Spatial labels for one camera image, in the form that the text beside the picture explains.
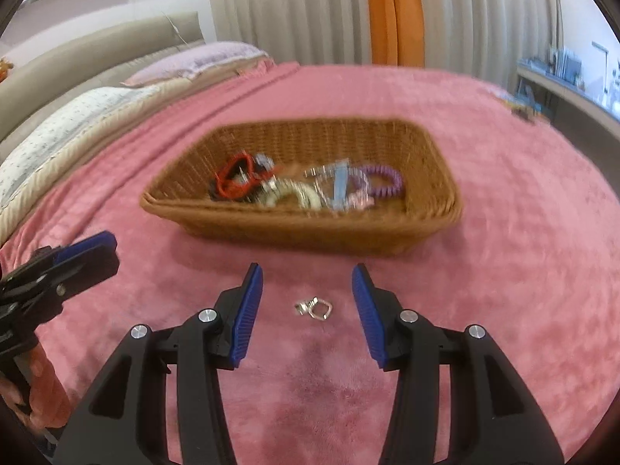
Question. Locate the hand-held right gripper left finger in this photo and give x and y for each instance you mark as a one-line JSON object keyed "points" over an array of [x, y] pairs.
{"points": [[244, 319]]}

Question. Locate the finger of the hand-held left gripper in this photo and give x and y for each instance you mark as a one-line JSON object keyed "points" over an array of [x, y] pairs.
{"points": [[85, 247], [92, 273]]}

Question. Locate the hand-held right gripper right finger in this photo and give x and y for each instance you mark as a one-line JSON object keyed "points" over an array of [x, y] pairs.
{"points": [[370, 319]]}

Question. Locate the silver metal clasp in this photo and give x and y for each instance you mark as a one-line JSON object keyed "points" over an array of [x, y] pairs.
{"points": [[317, 310]]}

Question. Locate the brown wicker basket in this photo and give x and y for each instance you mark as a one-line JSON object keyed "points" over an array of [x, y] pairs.
{"points": [[300, 237]]}

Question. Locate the pink star hair clip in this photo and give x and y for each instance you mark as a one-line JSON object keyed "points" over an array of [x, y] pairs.
{"points": [[361, 201]]}

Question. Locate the blue plastic hair clip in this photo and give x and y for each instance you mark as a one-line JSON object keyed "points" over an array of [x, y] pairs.
{"points": [[341, 181]]}

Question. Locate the person's left hand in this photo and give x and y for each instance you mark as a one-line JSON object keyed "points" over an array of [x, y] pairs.
{"points": [[51, 387]]}

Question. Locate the beige quilt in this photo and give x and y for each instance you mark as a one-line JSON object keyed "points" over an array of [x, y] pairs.
{"points": [[29, 208]]}

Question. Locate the white floral pillow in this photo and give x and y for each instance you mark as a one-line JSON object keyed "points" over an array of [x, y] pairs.
{"points": [[63, 131]]}

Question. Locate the beige padded headboard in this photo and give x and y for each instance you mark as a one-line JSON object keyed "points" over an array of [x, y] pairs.
{"points": [[97, 53]]}

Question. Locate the brown teddy bear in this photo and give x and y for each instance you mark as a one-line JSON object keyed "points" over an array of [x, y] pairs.
{"points": [[4, 69]]}

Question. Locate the purple pillow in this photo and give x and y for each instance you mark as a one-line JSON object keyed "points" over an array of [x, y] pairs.
{"points": [[203, 58]]}

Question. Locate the colourful packets on bed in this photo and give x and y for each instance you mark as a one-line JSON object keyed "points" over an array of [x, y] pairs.
{"points": [[520, 109]]}

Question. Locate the white desk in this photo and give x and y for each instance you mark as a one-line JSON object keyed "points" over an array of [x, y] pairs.
{"points": [[571, 101]]}

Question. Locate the orange curtain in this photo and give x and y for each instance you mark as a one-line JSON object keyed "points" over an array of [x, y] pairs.
{"points": [[395, 9]]}

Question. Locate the grey curtain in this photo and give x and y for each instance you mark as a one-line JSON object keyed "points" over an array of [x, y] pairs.
{"points": [[484, 14], [286, 9]]}

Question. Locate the boxes on desk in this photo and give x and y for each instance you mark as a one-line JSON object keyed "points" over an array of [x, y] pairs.
{"points": [[564, 63]]}

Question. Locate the white desk lamp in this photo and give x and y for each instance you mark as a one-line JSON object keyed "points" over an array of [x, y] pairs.
{"points": [[605, 72]]}

